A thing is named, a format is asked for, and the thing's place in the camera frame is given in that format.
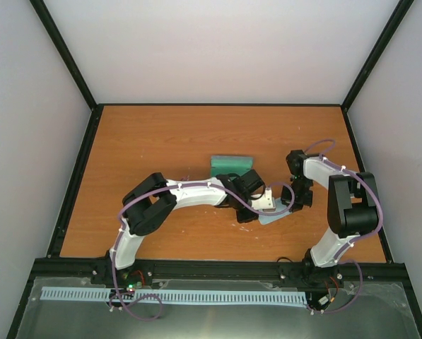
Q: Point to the grey glasses case green lining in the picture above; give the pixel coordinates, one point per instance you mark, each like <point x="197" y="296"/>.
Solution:
<point x="230" y="164"/>

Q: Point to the light blue slotted cable duct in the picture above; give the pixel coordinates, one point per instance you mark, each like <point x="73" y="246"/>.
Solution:
<point x="179" y="297"/>

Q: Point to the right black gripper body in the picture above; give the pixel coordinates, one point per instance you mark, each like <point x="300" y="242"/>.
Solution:
<point x="300" y="186"/>

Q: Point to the light blue cleaning cloth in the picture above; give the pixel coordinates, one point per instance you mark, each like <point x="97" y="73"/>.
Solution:
<point x="275" y="215"/>

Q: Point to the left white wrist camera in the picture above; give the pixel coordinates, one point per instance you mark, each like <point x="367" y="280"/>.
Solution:
<point x="264" y="201"/>

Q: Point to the black enclosure frame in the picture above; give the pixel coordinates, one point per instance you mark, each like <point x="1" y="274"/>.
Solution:
<point x="73" y="70"/>

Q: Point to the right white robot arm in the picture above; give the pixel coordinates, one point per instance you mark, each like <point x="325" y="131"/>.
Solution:
<point x="353" y="209"/>

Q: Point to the clear plastic sheet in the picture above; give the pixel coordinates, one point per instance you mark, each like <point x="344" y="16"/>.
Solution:
<point x="360" y="310"/>

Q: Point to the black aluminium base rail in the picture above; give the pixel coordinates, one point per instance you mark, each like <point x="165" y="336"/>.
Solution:
<point x="280" y="274"/>

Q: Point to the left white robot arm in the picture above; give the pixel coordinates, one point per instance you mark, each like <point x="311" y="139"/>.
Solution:
<point x="148" y="205"/>

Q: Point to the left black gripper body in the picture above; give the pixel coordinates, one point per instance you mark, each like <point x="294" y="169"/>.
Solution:
<point x="241" y="216"/>

